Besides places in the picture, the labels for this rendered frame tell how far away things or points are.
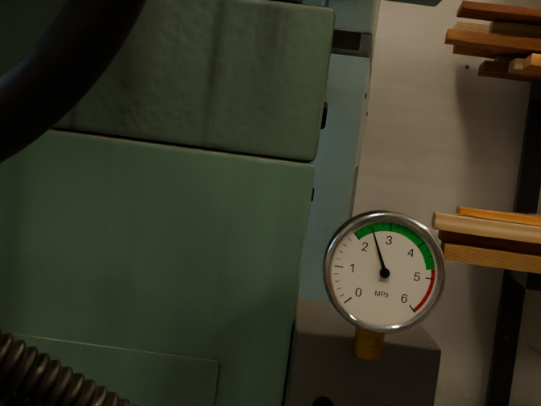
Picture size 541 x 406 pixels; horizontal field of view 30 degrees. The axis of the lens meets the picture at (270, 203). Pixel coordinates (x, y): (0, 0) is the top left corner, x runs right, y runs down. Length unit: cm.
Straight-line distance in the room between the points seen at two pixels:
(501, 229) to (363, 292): 204
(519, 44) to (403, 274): 217
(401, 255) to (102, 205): 18
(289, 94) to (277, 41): 3
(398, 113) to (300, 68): 244
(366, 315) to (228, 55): 17
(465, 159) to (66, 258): 249
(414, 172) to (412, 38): 40
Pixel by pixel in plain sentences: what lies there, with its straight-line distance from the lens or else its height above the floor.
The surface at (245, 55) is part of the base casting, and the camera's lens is 58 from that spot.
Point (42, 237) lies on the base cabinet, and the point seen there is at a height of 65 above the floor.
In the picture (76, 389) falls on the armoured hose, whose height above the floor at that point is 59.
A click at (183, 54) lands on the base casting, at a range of 58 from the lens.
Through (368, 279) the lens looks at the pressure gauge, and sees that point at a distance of 52.
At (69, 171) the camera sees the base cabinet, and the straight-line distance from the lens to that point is 59.
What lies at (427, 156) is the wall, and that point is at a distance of 302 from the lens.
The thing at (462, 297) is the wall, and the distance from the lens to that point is 306.
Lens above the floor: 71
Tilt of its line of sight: 3 degrees down
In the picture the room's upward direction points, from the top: 8 degrees clockwise
